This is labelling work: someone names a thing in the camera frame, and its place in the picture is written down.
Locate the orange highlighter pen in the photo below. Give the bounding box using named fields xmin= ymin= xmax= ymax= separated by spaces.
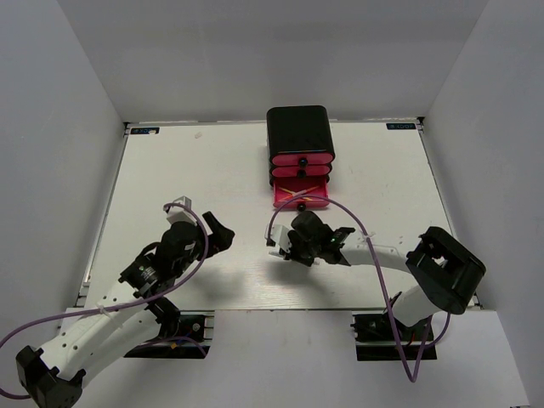
xmin=280 ymin=184 xmax=320 ymax=204

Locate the black pink drawer organizer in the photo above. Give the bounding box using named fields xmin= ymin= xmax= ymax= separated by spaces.
xmin=266 ymin=105 xmax=336 ymax=210

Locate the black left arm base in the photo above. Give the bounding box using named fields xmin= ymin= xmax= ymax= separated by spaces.
xmin=124 ymin=297 xmax=214 ymax=360

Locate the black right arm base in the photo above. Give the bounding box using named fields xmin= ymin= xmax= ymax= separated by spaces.
xmin=350 ymin=313 xmax=426 ymax=362

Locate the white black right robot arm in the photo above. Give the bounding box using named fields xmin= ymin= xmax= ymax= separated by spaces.
xmin=271 ymin=211 xmax=486 ymax=339

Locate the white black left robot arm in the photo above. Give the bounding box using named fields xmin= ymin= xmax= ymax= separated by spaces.
xmin=15 ymin=206 xmax=235 ymax=407

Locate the blue highlighter pen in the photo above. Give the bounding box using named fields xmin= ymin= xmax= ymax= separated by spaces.
xmin=269 ymin=251 xmax=320 ymax=267

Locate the blue label sticker left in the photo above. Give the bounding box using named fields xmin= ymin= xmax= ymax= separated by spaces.
xmin=130 ymin=127 xmax=160 ymax=135

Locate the blue label sticker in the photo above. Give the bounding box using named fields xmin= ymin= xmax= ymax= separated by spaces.
xmin=386 ymin=122 xmax=417 ymax=130
xmin=130 ymin=127 xmax=160 ymax=135

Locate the blue label sticker right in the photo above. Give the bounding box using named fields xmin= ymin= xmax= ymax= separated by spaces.
xmin=386 ymin=122 xmax=417 ymax=130

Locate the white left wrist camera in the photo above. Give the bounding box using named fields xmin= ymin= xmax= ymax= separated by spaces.
xmin=163 ymin=195 xmax=196 ymax=224

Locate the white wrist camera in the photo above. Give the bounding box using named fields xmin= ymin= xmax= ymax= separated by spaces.
xmin=264 ymin=224 xmax=292 ymax=259
xmin=163 ymin=195 xmax=196 ymax=224

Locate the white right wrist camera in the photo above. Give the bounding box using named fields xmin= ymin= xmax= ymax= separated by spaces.
xmin=264 ymin=224 xmax=292 ymax=259

